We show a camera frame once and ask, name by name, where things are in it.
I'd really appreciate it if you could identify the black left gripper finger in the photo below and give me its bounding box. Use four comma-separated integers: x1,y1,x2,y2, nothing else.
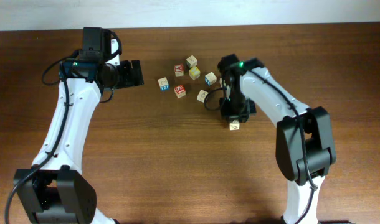
131,60,144,85
118,60,131,88

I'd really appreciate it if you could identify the bird picture wooden block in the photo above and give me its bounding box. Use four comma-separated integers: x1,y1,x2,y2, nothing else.
229,120,240,131

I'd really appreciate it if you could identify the blue D wooden block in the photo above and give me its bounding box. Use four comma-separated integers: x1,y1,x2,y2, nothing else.
205,72,217,86

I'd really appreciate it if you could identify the red E wooden block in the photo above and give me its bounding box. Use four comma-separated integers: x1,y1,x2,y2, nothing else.
174,85,186,98

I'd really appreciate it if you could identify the yellow top wooden block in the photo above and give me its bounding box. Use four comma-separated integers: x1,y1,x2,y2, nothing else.
189,66,201,80

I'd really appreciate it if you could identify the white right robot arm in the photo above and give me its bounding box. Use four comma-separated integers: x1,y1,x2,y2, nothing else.
217,54,336,223

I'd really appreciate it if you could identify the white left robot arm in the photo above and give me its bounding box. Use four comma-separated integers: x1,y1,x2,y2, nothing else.
4,27,144,223

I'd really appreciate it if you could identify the blue H wooden block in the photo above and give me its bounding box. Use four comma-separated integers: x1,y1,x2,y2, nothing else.
158,77,169,91

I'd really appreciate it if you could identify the red A wooden block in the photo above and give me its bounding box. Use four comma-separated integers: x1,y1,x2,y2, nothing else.
174,64,184,77

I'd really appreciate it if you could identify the plain top wooden block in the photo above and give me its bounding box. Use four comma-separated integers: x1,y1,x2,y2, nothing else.
186,55,198,69

